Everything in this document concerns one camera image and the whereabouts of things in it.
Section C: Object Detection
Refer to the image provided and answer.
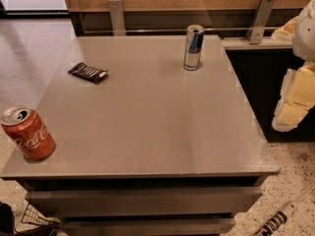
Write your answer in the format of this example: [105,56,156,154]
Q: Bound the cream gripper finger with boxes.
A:
[272,17,297,41]
[272,62,315,132]

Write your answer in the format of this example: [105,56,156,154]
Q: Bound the dark chocolate rxbar wrapper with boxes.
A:
[68,62,108,85]

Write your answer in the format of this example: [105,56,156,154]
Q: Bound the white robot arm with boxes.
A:
[272,0,315,132]

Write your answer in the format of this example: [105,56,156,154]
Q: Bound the blue silver red bull can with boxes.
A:
[183,25,205,71]

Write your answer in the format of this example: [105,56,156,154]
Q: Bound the grey drawer cabinet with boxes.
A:
[2,35,279,236]

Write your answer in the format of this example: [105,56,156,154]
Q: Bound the red coca-cola can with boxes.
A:
[1,105,56,161]

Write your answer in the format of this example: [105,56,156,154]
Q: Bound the right metal bracket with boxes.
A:
[245,0,276,44]

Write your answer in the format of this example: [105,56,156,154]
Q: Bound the metal bracket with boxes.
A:
[108,0,126,36]
[245,0,276,44]

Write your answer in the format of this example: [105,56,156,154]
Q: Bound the white power strip cable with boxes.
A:
[252,184,315,236]

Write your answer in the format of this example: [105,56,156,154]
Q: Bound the left metal bracket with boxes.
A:
[108,0,126,36]

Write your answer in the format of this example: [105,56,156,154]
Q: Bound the black wire basket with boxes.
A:
[22,205,60,227]

